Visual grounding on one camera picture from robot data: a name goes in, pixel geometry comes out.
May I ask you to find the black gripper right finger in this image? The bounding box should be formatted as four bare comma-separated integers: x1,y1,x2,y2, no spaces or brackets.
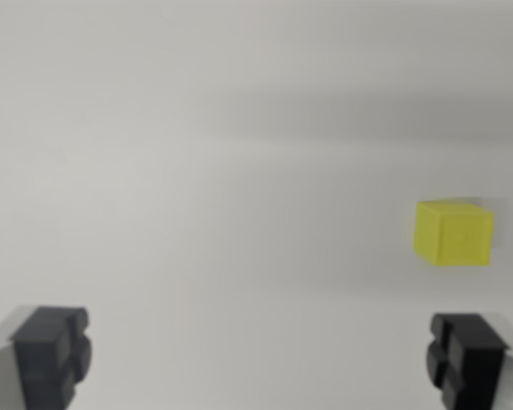
426,310,513,410

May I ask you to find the yellow cube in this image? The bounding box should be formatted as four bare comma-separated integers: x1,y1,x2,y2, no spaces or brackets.
412,198,495,267

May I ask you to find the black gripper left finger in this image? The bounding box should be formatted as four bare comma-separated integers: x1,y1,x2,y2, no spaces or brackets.
0,304,93,410

